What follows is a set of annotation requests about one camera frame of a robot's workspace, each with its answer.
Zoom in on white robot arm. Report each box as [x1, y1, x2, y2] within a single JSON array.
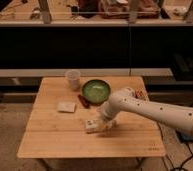
[[99, 87, 193, 136]]

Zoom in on green ceramic bowl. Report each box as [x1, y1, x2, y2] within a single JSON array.
[[82, 79, 111, 104]]

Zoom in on dark red marker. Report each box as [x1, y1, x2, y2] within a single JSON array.
[[78, 94, 90, 108]]

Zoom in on red black small box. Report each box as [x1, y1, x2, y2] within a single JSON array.
[[135, 90, 148, 100]]

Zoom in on wooden folding table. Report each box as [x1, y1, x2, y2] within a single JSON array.
[[17, 77, 166, 158]]

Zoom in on white plastic cup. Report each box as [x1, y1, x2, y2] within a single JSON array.
[[65, 69, 81, 91]]

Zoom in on long workbench shelf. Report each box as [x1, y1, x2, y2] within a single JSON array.
[[0, 0, 193, 27]]

